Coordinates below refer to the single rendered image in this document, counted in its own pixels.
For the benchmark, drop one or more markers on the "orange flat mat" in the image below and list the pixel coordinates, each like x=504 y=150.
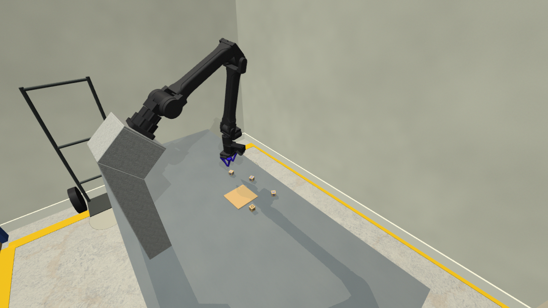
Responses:
x=240 y=196

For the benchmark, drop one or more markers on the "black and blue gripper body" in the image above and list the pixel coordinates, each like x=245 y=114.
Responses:
x=223 y=153

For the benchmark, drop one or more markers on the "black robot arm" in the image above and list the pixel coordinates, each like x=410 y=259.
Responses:
x=169 y=101

